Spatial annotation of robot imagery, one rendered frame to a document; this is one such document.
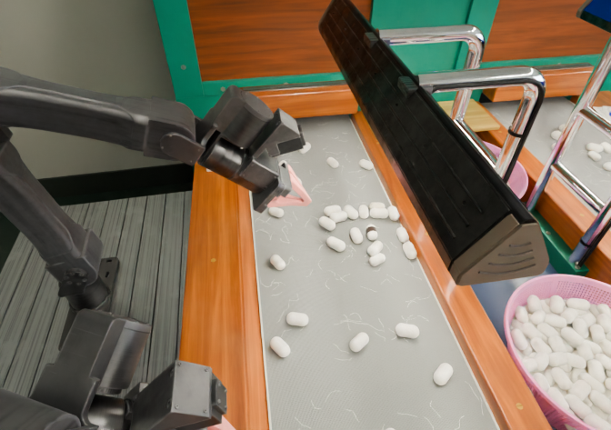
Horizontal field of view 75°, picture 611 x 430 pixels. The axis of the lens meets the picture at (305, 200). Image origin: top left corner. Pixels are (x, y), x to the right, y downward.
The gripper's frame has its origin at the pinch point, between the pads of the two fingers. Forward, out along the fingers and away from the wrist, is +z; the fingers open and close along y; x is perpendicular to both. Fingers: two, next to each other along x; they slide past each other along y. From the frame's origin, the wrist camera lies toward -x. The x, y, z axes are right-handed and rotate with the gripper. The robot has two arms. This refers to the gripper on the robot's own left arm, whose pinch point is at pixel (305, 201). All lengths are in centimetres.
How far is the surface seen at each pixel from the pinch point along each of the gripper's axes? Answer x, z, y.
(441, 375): -2.5, 17.2, -29.2
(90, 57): 58, -41, 118
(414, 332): -1.6, 16.2, -22.1
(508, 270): -22.8, -4.7, -33.4
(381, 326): 2.5, 14.3, -19.4
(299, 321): 9.7, 3.4, -17.4
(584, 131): -45, 68, 28
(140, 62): 48, -25, 119
